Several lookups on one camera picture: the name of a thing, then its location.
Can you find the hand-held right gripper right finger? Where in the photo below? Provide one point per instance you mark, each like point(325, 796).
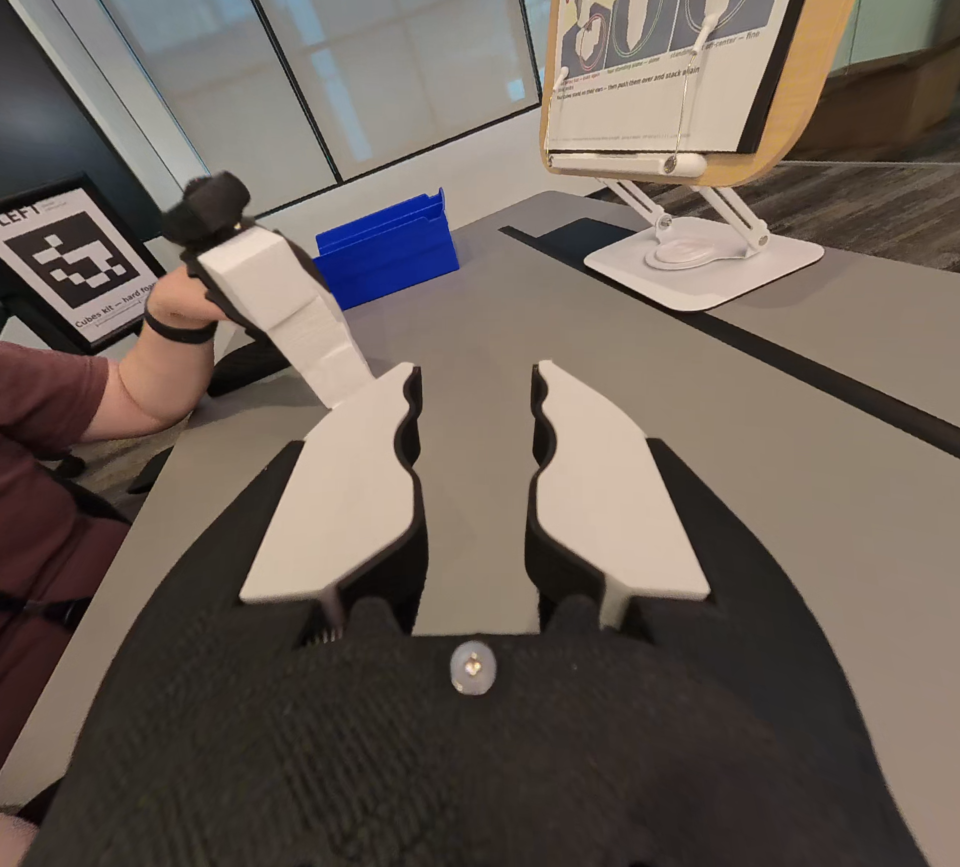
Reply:
point(607, 507)

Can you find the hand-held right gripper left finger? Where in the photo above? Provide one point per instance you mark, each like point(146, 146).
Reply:
point(337, 507)

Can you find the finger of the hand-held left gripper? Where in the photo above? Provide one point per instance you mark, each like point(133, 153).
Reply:
point(277, 297)

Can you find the person's left forearm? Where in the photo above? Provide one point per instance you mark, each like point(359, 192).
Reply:
point(157, 387)

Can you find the person's left hand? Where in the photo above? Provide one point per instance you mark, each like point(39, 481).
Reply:
point(180, 301)

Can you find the black wristband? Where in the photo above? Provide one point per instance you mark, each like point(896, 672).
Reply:
point(180, 337)

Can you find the blue plastic bin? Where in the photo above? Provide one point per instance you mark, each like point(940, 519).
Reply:
point(390, 259)

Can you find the framed marker sign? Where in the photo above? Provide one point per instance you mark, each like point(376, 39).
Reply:
point(82, 259)

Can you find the white and wooden document stand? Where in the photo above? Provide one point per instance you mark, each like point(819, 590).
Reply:
point(720, 282)

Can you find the person's maroon shirt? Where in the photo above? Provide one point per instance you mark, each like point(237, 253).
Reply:
point(45, 544)

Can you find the printed instruction sheet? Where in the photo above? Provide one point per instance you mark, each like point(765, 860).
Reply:
point(637, 109)

